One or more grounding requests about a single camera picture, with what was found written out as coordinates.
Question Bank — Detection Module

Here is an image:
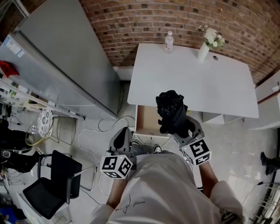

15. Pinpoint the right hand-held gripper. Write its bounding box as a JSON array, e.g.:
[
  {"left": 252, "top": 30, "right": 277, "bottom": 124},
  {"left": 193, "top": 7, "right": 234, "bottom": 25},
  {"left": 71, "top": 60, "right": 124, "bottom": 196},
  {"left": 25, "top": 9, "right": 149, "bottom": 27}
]
[{"left": 172, "top": 115, "right": 212, "bottom": 167}]

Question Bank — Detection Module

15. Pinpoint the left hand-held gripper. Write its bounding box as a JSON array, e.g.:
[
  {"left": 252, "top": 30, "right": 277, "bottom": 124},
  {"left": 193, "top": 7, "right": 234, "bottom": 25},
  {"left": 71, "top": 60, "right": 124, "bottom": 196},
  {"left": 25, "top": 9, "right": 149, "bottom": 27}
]
[{"left": 100, "top": 126, "right": 134, "bottom": 180}]

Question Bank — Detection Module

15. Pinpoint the wooden drawer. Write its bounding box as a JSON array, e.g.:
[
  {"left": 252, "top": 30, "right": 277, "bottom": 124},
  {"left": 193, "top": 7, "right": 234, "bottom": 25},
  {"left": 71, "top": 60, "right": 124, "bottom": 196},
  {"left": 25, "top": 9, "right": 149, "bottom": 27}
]
[{"left": 133, "top": 104, "right": 175, "bottom": 138}]

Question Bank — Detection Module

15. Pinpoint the person's right forearm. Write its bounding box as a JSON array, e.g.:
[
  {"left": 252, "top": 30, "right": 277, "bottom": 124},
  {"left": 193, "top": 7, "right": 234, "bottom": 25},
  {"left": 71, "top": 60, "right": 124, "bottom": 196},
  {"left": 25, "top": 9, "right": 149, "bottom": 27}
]
[{"left": 198, "top": 161, "right": 221, "bottom": 199}]

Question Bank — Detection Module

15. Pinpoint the person's left forearm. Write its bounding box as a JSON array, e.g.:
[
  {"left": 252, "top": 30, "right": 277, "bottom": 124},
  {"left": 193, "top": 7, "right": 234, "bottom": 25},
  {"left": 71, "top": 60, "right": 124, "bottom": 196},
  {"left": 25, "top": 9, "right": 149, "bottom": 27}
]
[{"left": 106, "top": 178, "right": 132, "bottom": 208}]

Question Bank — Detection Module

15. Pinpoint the white desk with drawer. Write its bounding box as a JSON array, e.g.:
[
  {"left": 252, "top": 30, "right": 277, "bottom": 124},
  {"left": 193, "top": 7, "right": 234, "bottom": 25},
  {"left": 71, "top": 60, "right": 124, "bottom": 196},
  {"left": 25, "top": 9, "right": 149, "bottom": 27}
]
[{"left": 127, "top": 43, "right": 260, "bottom": 119}]

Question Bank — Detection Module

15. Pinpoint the person's right leg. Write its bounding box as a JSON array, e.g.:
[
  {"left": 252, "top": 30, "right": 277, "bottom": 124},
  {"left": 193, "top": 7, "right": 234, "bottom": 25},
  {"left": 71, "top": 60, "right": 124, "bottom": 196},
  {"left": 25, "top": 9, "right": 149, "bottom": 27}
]
[{"left": 140, "top": 143, "right": 157, "bottom": 156}]

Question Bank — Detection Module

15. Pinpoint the person's white shirt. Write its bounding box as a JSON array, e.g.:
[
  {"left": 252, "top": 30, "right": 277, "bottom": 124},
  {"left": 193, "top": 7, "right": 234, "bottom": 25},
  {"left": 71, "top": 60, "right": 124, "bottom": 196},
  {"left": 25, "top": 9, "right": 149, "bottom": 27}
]
[{"left": 87, "top": 150, "right": 248, "bottom": 224}]

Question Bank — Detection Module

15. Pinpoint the white metal shelf rack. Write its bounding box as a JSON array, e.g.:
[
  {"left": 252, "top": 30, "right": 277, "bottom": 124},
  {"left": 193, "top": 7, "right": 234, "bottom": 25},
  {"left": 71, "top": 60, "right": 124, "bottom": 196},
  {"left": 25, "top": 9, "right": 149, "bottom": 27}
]
[{"left": 0, "top": 75, "right": 86, "bottom": 121}]

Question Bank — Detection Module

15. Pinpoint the black office chair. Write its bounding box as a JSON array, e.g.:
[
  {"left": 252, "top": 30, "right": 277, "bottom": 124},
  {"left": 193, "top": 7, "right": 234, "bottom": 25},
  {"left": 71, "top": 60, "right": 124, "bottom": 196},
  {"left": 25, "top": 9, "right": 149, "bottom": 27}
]
[{"left": 22, "top": 150, "right": 97, "bottom": 221}]

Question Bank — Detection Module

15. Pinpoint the patterned cushion stool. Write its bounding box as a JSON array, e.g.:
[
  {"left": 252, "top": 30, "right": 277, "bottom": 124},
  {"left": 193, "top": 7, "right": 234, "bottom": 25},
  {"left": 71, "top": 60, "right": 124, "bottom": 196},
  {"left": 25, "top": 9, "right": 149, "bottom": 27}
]
[{"left": 36, "top": 108, "right": 77, "bottom": 147}]

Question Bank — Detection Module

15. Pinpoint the clear plastic bottle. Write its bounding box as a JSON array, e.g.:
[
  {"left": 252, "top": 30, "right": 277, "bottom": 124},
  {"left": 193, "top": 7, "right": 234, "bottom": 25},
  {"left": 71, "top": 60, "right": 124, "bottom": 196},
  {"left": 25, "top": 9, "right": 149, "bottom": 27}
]
[{"left": 164, "top": 31, "right": 175, "bottom": 54}]

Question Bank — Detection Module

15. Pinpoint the white flower bouquet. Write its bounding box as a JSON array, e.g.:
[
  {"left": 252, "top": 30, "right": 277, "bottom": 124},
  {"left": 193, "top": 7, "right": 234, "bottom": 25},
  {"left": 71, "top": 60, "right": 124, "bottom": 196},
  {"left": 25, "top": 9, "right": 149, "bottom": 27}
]
[{"left": 198, "top": 24, "right": 226, "bottom": 50}]

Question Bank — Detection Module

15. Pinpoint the white refrigerator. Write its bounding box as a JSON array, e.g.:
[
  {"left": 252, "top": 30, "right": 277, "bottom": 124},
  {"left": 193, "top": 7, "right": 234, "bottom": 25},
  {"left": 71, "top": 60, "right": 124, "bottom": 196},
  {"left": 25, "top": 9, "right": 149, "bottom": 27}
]
[{"left": 0, "top": 0, "right": 122, "bottom": 120}]

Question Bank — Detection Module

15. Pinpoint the red fridge ornament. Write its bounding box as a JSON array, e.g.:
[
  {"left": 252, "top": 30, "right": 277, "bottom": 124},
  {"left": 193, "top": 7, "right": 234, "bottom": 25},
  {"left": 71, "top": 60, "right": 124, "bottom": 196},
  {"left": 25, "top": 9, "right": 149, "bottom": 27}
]
[{"left": 0, "top": 60, "right": 20, "bottom": 77}]

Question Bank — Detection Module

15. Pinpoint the blue white fridge sticker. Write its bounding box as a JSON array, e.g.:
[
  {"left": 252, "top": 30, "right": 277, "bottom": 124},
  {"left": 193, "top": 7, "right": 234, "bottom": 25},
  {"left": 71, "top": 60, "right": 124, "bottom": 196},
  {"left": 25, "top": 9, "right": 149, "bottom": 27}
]
[{"left": 4, "top": 36, "right": 26, "bottom": 58}]

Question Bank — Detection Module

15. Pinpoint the grey floor cable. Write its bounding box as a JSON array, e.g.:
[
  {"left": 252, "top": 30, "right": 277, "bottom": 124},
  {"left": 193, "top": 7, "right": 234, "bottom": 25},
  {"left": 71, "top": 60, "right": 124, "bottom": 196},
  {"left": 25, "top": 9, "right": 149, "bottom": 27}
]
[{"left": 98, "top": 115, "right": 137, "bottom": 133}]

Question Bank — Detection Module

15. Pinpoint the white floor cable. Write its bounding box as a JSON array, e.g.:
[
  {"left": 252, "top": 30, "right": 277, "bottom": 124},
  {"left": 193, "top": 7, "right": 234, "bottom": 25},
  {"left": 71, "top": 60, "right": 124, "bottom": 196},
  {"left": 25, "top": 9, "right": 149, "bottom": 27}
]
[{"left": 77, "top": 128, "right": 123, "bottom": 197}]

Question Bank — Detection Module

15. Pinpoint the black cable with adapter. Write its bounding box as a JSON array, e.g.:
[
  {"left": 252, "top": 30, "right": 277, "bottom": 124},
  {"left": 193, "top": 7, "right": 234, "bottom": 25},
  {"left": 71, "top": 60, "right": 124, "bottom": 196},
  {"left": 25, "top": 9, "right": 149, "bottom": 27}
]
[{"left": 241, "top": 180, "right": 266, "bottom": 207}]

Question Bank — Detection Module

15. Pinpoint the white wire rack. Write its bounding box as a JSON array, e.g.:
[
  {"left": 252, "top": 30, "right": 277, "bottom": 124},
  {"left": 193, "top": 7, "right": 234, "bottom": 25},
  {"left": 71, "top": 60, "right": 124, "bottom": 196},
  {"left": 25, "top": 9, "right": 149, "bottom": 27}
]
[{"left": 249, "top": 181, "right": 280, "bottom": 224}]

